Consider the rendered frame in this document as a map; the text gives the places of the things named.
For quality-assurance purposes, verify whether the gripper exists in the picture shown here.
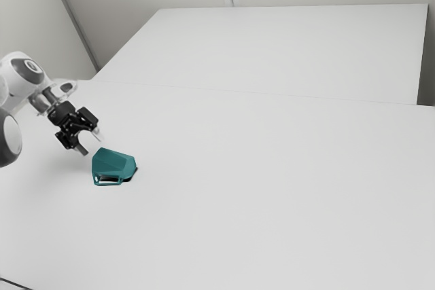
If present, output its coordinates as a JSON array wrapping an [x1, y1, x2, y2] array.
[[47, 101, 103, 156]]

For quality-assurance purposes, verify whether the teal faceted mug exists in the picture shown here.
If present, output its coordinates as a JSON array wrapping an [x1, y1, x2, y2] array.
[[91, 147, 139, 187]]

